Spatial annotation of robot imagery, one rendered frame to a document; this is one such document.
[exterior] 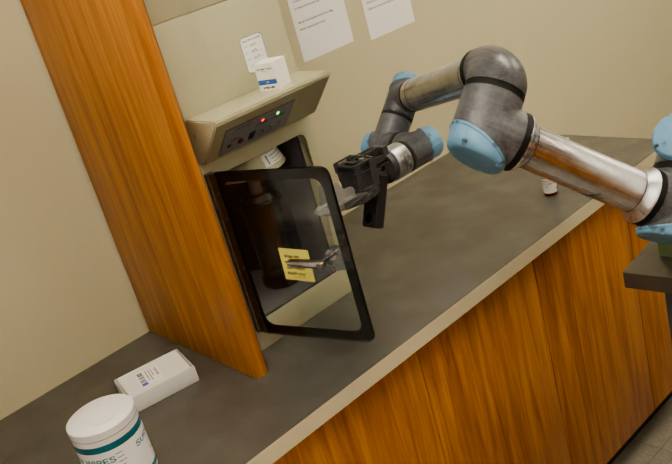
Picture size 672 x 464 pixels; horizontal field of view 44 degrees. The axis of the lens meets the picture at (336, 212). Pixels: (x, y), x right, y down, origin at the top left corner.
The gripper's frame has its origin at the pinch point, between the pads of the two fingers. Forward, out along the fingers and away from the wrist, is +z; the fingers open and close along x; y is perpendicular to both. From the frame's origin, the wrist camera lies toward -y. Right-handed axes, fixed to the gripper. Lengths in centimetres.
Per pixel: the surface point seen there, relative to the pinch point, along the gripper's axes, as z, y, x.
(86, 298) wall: 29, -19, -68
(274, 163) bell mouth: -10.1, 5.0, -26.7
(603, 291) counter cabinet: -86, -65, 2
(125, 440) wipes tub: 51, -23, -8
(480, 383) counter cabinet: -30, -60, 2
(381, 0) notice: -94, 23, -68
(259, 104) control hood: -2.0, 22.5, -13.4
